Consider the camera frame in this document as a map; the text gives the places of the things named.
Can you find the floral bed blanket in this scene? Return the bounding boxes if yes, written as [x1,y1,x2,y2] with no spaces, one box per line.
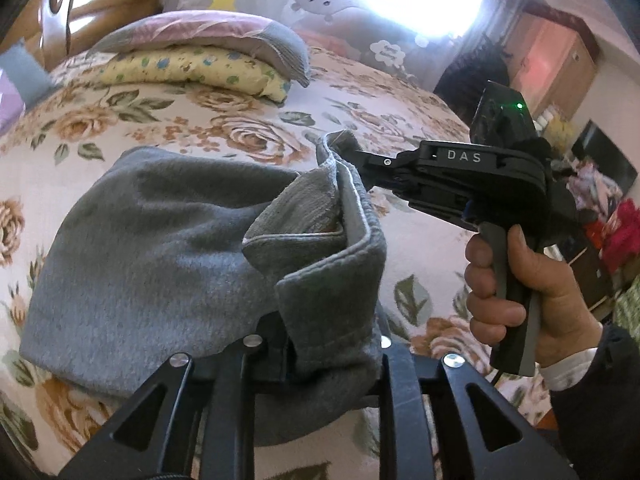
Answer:
[0,44,557,480]

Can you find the grey mesh bed rail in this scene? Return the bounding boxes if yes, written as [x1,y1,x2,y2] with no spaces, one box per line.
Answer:
[160,0,451,90]

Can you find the yellow dotted pillow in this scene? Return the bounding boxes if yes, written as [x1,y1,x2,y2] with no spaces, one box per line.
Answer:
[98,46,292,103]

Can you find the wooden wardrobe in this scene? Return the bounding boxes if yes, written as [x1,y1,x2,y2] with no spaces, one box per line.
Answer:
[504,3,601,119]

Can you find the grey pants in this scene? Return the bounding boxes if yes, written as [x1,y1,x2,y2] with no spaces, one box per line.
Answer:
[20,130,386,446]

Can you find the dark hanging garment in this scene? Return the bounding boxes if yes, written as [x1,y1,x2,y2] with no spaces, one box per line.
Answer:
[433,35,511,126]

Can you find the purple grey pillow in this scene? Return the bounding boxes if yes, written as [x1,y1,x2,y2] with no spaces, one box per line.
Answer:
[1,40,56,134]

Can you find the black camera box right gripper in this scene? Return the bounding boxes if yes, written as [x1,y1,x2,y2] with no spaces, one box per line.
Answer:
[470,80,538,150]

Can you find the person's right hand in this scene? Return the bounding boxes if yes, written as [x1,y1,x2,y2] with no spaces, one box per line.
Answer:
[464,224,604,369]

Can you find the dark sleeve right forearm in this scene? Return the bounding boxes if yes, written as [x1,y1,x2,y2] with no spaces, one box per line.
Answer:
[540,325,640,479]

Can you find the clutter pile colourful items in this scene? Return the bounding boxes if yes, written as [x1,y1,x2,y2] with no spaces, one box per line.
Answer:
[531,109,640,331]

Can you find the pink grey pillow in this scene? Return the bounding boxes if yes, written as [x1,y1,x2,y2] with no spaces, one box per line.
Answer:
[92,10,311,88]

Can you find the wooden headboard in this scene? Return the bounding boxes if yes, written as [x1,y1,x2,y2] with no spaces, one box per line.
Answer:
[1,0,160,70]

